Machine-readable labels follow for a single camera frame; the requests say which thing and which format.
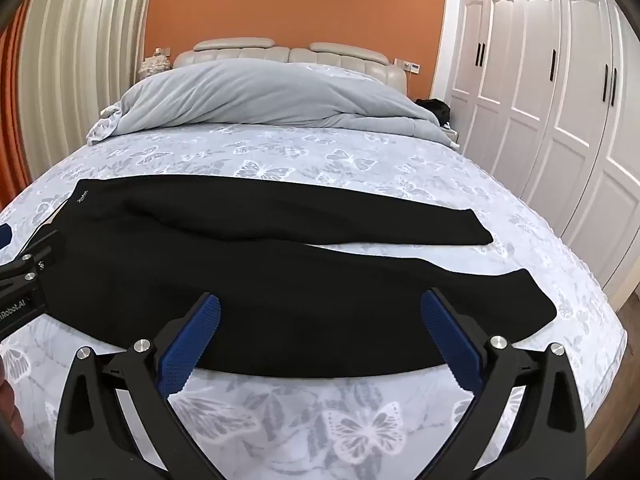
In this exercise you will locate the white nightstand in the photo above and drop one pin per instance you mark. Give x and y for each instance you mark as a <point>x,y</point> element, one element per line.
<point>449,133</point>

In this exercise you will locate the grey duvet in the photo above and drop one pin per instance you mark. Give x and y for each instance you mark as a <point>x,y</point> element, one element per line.
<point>250,90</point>

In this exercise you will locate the white ornament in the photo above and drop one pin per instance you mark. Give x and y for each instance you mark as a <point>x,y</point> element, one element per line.
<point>154,66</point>

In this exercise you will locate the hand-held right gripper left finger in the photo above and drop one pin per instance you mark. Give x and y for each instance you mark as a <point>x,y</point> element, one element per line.
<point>192,345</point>

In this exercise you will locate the orange curtain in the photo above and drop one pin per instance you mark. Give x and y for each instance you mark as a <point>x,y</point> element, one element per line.
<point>12,110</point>

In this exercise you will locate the white wardrobe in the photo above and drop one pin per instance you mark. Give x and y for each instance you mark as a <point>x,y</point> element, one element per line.
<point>550,110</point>

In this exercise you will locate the cream curtain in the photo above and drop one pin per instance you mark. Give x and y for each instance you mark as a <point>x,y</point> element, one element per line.
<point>85,60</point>

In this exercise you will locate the person's left hand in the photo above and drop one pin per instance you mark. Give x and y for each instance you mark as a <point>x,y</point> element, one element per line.
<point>7,400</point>

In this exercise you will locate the beige padded headboard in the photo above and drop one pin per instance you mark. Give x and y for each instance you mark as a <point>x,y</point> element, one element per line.
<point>320,55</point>

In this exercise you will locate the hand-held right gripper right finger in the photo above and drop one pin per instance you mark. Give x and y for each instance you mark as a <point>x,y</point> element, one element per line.
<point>450,340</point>

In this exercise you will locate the black bag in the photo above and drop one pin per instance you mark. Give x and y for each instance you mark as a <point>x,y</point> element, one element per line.
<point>435,108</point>

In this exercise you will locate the black pants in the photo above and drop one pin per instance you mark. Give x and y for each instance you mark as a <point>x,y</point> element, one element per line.
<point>300,280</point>

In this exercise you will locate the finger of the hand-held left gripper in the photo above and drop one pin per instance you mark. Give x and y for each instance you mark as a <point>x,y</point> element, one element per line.
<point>4,236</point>
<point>35,260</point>

